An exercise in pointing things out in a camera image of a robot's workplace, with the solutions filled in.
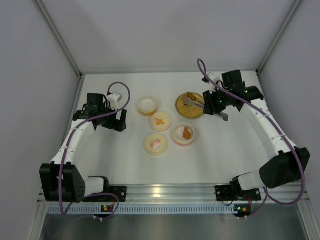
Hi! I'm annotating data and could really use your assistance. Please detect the fried food piece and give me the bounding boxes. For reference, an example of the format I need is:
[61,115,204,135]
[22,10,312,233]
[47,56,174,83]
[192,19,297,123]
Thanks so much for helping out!
[187,92,197,101]
[183,127,192,140]

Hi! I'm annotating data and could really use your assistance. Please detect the metal tongs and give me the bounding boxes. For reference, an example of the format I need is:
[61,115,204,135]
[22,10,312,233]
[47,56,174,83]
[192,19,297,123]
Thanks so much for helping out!
[182,92,229,122]

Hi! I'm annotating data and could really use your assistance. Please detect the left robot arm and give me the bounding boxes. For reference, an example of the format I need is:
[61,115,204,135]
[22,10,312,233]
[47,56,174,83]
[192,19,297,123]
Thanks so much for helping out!
[39,92,127,203]

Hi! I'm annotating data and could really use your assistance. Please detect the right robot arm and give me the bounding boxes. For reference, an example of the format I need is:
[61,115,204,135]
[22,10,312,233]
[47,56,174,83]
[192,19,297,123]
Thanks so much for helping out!
[202,70,310,191]

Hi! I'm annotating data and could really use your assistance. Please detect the orange lunch bowl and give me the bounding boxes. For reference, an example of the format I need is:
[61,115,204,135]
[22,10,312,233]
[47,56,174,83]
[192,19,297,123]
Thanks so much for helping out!
[137,95,158,116]

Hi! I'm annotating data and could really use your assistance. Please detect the pink lunch bowl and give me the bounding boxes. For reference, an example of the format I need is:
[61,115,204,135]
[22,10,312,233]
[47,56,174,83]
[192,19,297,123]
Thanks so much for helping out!
[172,122,196,147]

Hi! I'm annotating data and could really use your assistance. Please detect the round bamboo tray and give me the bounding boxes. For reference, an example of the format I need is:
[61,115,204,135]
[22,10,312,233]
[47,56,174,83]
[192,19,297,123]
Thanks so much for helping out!
[175,92,204,119]

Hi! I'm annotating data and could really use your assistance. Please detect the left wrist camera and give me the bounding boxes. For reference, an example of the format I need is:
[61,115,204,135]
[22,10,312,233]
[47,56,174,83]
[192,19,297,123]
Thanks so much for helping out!
[106,92,122,110]

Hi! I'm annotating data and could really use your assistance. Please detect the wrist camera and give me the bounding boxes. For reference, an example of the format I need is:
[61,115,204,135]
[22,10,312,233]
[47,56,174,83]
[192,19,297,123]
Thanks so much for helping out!
[202,72,223,94]
[106,92,122,110]

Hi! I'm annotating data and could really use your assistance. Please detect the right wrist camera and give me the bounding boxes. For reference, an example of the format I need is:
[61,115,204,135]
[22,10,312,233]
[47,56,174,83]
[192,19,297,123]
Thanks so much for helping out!
[202,72,223,94]

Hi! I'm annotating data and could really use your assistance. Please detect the cream lid orange handle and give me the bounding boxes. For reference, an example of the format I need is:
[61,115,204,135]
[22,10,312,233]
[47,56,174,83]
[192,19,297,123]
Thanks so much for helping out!
[149,112,172,132]

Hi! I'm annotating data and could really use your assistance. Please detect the cream lid pink handle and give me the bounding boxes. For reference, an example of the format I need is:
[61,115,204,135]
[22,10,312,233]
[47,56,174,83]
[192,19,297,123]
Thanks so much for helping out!
[144,133,168,156]

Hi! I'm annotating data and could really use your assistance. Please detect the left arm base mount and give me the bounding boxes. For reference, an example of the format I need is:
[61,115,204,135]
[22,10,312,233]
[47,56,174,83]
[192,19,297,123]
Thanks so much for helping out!
[82,185,127,203]

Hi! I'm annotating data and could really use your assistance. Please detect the aluminium front rail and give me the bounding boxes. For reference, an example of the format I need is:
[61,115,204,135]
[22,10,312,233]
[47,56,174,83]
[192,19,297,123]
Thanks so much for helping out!
[36,182,301,204]

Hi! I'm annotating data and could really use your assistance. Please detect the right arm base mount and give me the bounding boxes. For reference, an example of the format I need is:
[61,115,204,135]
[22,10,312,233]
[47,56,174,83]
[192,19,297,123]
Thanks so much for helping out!
[214,176,262,202]

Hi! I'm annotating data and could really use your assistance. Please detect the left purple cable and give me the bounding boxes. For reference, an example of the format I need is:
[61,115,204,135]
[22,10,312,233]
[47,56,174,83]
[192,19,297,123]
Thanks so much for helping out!
[58,81,132,216]

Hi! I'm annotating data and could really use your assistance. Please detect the slotted cable duct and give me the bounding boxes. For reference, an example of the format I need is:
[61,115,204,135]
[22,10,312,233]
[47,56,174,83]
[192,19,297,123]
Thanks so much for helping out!
[46,203,238,216]

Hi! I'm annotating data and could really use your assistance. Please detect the left aluminium frame post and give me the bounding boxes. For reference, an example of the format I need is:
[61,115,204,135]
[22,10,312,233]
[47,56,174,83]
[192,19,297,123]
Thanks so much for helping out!
[32,0,84,77]

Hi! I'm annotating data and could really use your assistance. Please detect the aluminium frame post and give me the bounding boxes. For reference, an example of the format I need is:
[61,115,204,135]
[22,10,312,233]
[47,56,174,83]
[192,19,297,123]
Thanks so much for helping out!
[255,0,304,77]
[32,0,84,77]

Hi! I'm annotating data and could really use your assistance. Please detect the right aluminium frame post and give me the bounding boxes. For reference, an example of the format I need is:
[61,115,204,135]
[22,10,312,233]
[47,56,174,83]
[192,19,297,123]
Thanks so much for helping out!
[255,0,304,77]

